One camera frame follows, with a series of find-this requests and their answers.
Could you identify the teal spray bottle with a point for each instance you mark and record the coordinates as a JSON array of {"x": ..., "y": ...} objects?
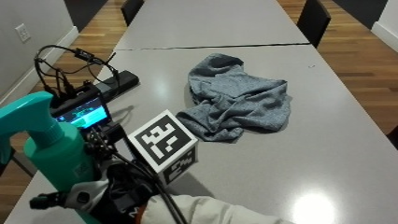
[{"x": 57, "y": 155}]

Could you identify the white marker cube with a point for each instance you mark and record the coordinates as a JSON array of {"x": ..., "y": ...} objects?
[{"x": 161, "y": 138}]

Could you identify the small black screen device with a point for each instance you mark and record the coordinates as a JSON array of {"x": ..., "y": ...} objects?
[{"x": 85, "y": 113}]

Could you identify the black rectangular bar device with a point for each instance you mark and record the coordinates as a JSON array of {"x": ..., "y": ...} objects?
[{"x": 123, "y": 81}]

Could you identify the grey cloth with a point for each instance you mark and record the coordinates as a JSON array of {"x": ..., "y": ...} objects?
[{"x": 240, "y": 102}]

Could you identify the black chair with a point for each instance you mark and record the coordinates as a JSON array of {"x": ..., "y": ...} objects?
[
  {"x": 313, "y": 21},
  {"x": 394, "y": 138},
  {"x": 132, "y": 9}
]

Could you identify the black mounting bracket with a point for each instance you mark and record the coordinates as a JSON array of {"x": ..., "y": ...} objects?
[{"x": 104, "y": 140}]

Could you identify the white wall outlet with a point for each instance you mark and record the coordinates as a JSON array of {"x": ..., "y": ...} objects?
[{"x": 23, "y": 32}]

